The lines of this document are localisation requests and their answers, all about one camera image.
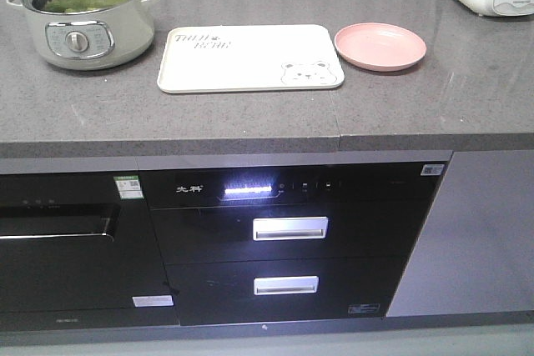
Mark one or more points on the black two-drawer sterilizer cabinet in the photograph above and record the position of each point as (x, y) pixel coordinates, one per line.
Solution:
(288, 243)

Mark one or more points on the black built-in dishwasher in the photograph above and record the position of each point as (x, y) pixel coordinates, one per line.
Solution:
(78, 250)

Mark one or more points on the pink round plate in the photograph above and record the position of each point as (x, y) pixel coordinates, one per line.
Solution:
(379, 47)

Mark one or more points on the pale green electric pot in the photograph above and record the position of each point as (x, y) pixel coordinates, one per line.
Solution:
(91, 40)

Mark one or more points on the grey cabinet door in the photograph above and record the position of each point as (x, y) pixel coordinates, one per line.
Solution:
(475, 251)

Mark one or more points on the cream bear serving tray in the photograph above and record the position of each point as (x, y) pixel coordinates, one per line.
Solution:
(249, 58)

